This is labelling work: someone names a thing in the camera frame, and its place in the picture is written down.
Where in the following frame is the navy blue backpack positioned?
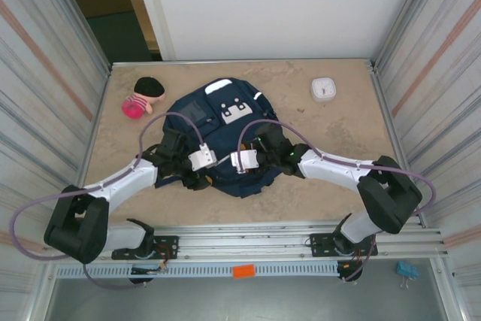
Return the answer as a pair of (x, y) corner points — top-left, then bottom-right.
(154, 77), (281, 198)

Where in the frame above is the pink plush doll black hair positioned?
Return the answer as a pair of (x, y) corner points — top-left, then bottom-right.
(120, 76), (167, 121)

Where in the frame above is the white square clock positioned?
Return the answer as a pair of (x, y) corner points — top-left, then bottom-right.
(311, 77), (338, 103)

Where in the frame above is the orange tape tag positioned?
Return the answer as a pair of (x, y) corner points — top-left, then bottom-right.
(232, 265), (256, 280)

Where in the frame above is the corrugated metal side panel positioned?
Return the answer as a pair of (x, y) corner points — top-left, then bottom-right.
(0, 0), (113, 299)
(370, 0), (481, 292)

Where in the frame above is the blue binder clip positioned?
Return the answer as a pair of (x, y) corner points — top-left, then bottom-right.
(395, 260), (419, 290)

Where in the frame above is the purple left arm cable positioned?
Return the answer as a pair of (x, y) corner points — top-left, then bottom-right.
(8, 112), (207, 291)

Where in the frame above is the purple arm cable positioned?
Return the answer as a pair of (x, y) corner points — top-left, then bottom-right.
(8, 112), (207, 291)
(237, 119), (435, 283)

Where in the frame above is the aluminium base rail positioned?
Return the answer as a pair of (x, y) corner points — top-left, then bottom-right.
(44, 223), (450, 262)

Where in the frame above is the grey slotted cable duct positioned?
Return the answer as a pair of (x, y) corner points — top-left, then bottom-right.
(54, 262), (341, 280)

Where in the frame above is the black wired connector board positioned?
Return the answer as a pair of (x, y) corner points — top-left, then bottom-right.
(129, 265), (167, 285)
(336, 260), (364, 283)

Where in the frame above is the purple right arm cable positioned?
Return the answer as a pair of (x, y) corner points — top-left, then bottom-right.
(237, 119), (435, 283)

